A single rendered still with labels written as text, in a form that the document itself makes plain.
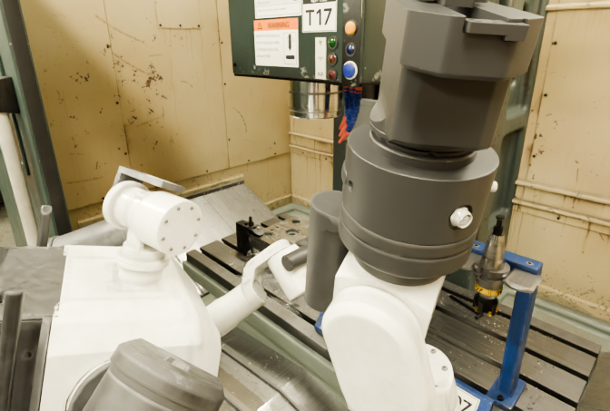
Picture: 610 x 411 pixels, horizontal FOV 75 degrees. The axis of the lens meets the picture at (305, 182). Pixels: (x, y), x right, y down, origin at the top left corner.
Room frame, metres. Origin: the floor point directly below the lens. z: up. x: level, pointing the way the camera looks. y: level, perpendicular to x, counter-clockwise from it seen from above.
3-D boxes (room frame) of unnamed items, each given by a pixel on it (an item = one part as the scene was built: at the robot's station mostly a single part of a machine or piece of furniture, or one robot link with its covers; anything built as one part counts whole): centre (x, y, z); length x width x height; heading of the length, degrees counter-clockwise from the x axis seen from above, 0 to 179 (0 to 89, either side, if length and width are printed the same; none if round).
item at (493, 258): (0.68, -0.36, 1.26); 0.04 x 0.04 x 0.07
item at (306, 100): (1.19, -0.03, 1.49); 0.16 x 0.16 x 0.12
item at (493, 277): (0.68, -0.36, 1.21); 0.06 x 0.06 x 0.03
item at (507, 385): (0.68, -0.44, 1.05); 0.10 x 0.05 x 0.30; 135
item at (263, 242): (1.26, 0.01, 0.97); 0.29 x 0.23 x 0.05; 45
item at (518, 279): (0.64, -0.40, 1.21); 0.07 x 0.05 x 0.01; 135
